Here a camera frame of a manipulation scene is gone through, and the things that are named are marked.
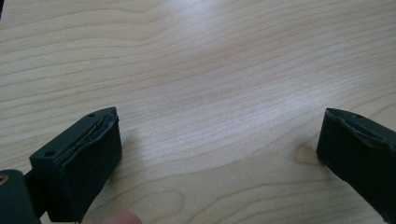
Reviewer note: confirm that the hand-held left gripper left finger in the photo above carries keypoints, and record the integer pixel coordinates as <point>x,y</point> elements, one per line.
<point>77,168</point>

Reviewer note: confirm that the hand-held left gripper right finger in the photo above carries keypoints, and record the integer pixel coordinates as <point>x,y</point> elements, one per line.
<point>358,149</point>

